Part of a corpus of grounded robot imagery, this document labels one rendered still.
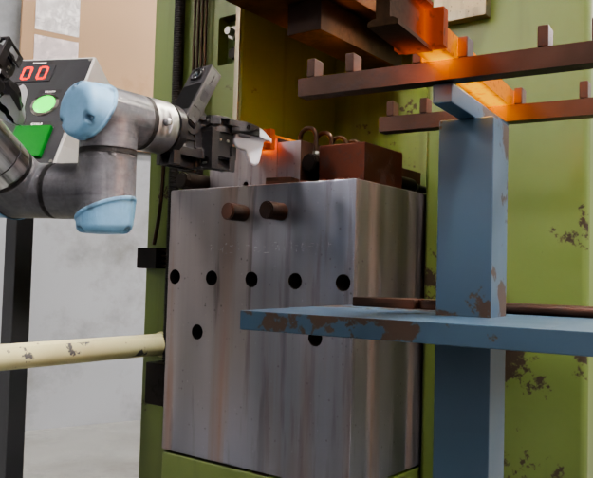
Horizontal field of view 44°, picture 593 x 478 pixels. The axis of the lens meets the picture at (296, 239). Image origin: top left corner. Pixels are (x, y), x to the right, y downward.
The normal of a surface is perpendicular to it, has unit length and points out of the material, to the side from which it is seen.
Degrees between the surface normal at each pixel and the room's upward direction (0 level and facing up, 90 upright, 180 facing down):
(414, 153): 90
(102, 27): 90
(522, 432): 90
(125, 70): 90
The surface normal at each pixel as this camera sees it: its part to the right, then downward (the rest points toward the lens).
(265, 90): 0.80, 0.00
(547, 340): -0.51, -0.05
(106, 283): 0.56, -0.02
